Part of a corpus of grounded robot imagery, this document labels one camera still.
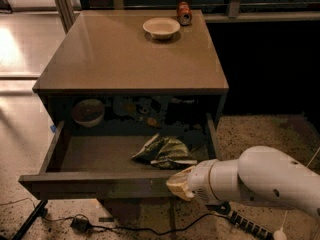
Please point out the drawer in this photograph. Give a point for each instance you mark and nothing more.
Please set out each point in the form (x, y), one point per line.
(97, 162)

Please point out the black snack bag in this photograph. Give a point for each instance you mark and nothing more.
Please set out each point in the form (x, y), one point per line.
(194, 136)

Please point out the white bowl on cabinet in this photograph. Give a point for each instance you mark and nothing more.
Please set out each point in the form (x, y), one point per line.
(161, 28)

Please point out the green chip bag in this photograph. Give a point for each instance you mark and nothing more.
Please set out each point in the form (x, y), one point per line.
(141, 109)

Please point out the black power strip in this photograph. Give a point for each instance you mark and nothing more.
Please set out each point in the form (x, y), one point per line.
(250, 227)

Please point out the black power adapter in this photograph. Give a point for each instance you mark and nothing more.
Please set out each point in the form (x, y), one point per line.
(80, 224)

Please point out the brown drawer cabinet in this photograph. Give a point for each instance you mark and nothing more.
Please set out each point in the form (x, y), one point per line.
(107, 54)

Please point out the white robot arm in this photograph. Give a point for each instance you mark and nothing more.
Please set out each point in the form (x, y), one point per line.
(261, 176)

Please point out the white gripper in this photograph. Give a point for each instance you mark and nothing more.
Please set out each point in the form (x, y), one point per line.
(199, 183)

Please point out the green striped snack bag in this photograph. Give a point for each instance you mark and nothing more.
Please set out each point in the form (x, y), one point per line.
(165, 153)

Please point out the orange soda can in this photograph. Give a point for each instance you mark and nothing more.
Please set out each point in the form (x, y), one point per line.
(184, 14)

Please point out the grey bowl in drawer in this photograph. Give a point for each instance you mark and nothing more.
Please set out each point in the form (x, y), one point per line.
(88, 112)

